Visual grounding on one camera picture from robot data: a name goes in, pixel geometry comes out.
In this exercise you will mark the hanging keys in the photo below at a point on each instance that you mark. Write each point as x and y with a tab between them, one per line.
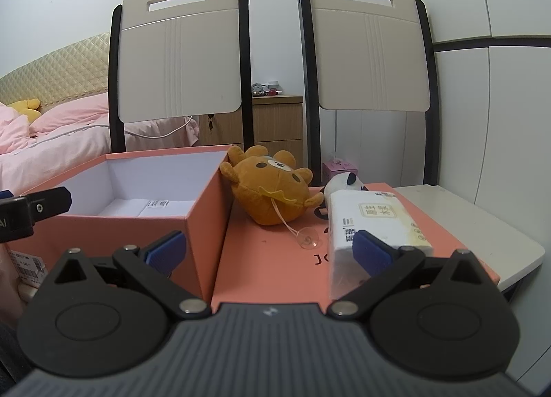
210	122

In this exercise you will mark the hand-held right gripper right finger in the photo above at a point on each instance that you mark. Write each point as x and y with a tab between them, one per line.
370	250

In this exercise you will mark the white tissue pack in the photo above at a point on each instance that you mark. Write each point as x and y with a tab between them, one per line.
379	220

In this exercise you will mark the brown bear plush toy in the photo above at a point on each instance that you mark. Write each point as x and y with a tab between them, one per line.
262	190

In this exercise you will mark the beige quilted bed headboard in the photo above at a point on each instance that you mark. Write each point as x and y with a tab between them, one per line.
56	74

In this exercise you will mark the small pink box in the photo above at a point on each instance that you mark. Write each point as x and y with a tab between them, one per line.
338	168

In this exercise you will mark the small white box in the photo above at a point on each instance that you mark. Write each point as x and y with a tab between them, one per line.
273	84

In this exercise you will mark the white desktop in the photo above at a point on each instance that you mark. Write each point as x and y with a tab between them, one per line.
482	224

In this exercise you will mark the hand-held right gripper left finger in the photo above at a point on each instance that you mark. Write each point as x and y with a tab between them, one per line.
165	251

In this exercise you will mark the orange box lid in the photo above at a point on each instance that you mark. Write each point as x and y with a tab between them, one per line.
267	259

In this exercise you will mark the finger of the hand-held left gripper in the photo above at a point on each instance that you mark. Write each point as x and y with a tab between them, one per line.
49	202

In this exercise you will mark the wooden nightstand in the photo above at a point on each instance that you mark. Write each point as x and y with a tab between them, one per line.
275	121

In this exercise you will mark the small grey object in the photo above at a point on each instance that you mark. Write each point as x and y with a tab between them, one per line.
257	88

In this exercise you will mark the beige chair with black frame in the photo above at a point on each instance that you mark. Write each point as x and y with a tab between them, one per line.
181	65
370	61

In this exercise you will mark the orange cardboard box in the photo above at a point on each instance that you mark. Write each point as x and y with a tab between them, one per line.
202	229

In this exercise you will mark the white wardrobe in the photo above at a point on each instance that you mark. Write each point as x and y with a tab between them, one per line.
495	99

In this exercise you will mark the panda plush toy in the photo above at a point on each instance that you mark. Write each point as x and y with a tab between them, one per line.
342	183

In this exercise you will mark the yellow plush toy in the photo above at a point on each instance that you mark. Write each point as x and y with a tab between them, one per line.
26	106

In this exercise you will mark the small red object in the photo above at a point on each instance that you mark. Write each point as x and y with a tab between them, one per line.
272	92

